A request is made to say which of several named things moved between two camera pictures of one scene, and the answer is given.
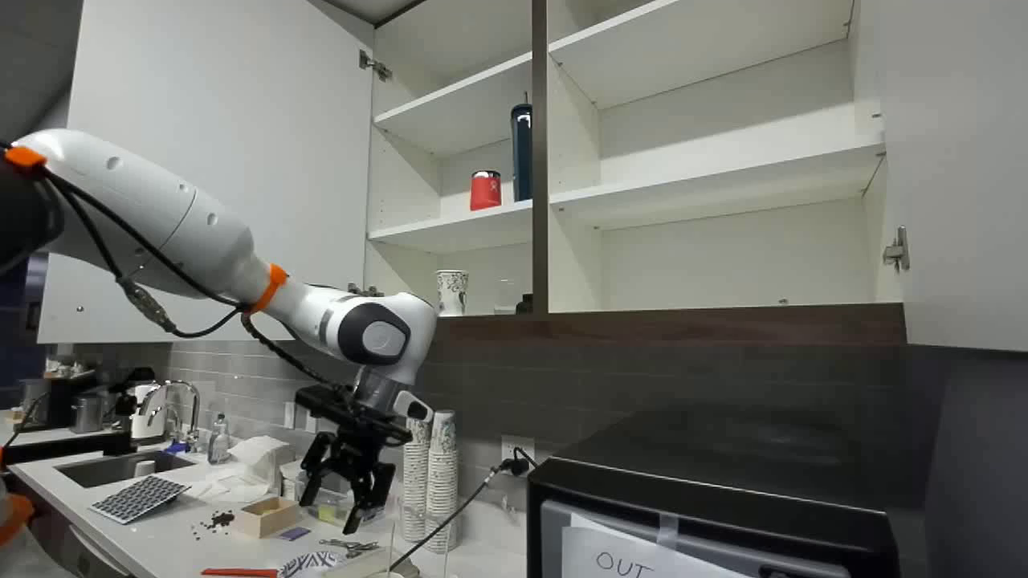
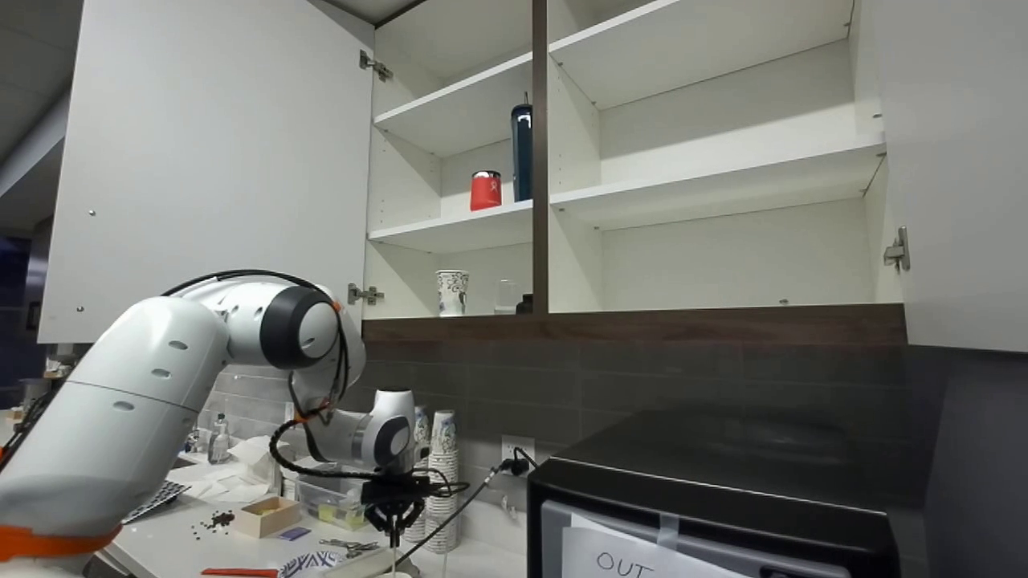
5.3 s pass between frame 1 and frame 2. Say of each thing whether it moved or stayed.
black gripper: moved
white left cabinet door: stayed
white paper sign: stayed
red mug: stayed
